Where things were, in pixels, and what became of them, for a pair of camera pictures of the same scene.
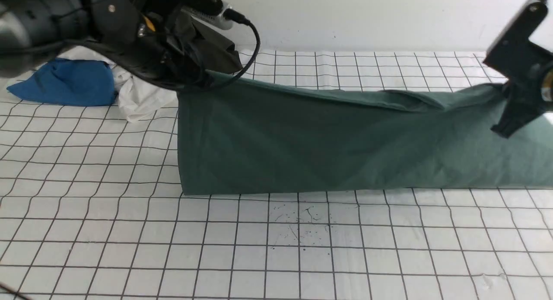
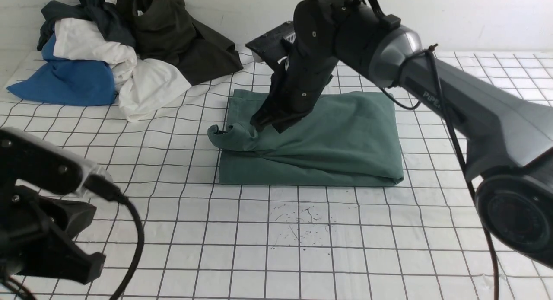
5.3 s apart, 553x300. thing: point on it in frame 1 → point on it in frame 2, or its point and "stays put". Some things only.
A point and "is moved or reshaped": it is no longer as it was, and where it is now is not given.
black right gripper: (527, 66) → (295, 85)
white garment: (138, 98) stays put
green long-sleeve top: (245, 133) is moved or reshaped
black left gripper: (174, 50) → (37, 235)
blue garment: (68, 82) stays put
